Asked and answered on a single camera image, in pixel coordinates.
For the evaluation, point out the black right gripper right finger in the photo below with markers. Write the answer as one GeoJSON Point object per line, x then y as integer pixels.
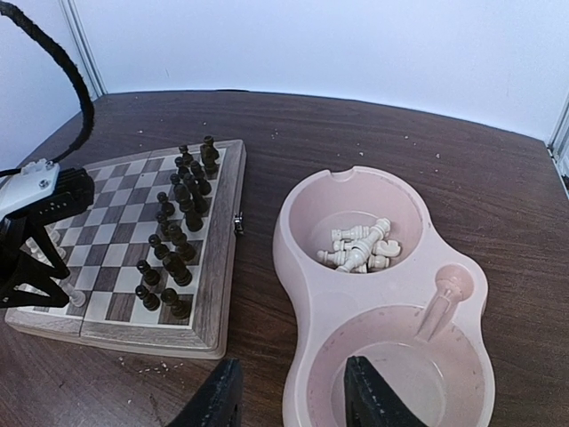
{"type": "Point", "coordinates": [370, 401]}

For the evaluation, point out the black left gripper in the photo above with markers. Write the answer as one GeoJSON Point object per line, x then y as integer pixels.
{"type": "Point", "coordinates": [16, 266]}

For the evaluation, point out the pink double pet bowl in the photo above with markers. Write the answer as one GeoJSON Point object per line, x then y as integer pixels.
{"type": "Point", "coordinates": [418, 321]}

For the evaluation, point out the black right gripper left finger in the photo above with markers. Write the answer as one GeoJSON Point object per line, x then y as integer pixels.
{"type": "Point", "coordinates": [218, 401]}

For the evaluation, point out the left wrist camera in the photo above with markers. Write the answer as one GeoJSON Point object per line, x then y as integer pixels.
{"type": "Point", "coordinates": [44, 192]}

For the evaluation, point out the dark chess pieces row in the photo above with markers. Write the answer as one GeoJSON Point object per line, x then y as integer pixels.
{"type": "Point", "coordinates": [190, 187]}

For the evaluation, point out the pile of white chess pieces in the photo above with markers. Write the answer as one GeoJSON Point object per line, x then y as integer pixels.
{"type": "Point", "coordinates": [361, 249]}

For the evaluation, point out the right aluminium frame post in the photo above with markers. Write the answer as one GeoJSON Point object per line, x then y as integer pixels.
{"type": "Point", "coordinates": [558, 142]}

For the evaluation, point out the wooden chess board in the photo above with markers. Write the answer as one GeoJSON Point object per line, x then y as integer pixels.
{"type": "Point", "coordinates": [103, 245]}

